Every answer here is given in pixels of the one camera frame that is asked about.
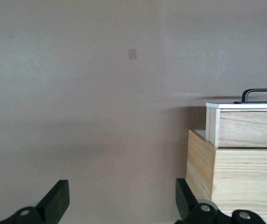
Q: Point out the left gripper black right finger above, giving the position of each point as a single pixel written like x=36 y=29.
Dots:
x=185 y=201

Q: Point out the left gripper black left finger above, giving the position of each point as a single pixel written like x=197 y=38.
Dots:
x=54 y=200

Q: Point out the light wooden drawer cabinet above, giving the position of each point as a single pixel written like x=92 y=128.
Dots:
x=240 y=175

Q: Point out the small square tape patch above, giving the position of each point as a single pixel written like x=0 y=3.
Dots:
x=132 y=54

